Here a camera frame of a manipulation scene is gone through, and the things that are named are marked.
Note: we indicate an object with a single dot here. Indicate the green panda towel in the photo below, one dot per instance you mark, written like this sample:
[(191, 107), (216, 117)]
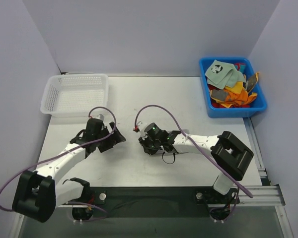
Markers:
[(222, 74)]

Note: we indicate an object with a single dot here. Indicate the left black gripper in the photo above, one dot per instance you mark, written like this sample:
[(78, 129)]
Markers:
[(111, 139)]

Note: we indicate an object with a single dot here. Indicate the black base mat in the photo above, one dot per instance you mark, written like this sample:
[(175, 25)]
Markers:
[(157, 202)]

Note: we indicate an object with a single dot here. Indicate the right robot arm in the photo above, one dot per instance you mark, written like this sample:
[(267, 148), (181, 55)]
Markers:
[(226, 152)]

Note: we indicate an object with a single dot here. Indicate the orange towel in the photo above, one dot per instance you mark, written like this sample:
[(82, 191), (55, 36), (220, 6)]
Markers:
[(236, 97)]

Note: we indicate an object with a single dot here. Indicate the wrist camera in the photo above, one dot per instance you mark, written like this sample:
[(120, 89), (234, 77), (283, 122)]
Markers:
[(150, 131), (100, 117)]

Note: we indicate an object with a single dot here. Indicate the red blue towel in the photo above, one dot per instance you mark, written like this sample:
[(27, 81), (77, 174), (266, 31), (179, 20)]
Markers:
[(240, 67)]

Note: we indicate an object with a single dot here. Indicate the grey orange-edged towel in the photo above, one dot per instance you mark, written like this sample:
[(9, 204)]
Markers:
[(251, 82)]

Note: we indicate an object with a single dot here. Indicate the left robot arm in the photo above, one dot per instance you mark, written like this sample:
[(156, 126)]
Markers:
[(41, 191)]

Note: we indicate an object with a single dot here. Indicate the white perforated plastic basket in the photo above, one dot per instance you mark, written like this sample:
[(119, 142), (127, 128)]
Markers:
[(74, 95)]

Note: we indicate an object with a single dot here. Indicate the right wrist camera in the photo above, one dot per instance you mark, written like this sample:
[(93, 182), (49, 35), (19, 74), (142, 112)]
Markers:
[(150, 131)]

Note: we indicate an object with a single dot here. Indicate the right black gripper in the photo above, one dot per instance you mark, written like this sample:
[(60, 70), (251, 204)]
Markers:
[(149, 145)]

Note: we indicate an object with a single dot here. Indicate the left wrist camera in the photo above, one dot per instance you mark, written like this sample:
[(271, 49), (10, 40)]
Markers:
[(100, 117)]

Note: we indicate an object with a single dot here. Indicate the aluminium front rail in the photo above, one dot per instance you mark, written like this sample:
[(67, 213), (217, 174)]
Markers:
[(262, 216)]

